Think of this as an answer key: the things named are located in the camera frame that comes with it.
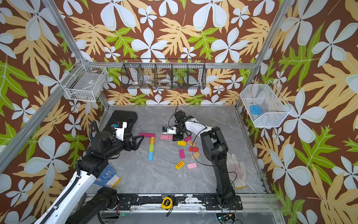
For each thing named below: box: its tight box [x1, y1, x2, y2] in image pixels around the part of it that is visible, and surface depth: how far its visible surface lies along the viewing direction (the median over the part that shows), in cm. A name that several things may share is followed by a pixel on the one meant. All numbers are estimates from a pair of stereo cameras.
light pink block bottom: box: [186, 162, 198, 170], surface depth 88 cm
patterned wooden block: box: [186, 139, 197, 147], surface depth 98 cm
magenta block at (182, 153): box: [178, 149, 186, 160], surface depth 95 cm
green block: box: [149, 143, 155, 153], surface depth 97 cm
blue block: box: [148, 151, 154, 161], surface depth 93 cm
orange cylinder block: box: [149, 136, 156, 145], surface depth 100 cm
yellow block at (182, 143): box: [177, 140, 187, 147], surface depth 97 cm
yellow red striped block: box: [174, 160, 186, 170], surface depth 88 cm
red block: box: [189, 146, 199, 153], surface depth 97 cm
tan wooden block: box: [191, 151, 200, 161], surface depth 93 cm
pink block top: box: [159, 134, 169, 140], surface depth 100 cm
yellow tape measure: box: [160, 196, 173, 210], surface depth 74 cm
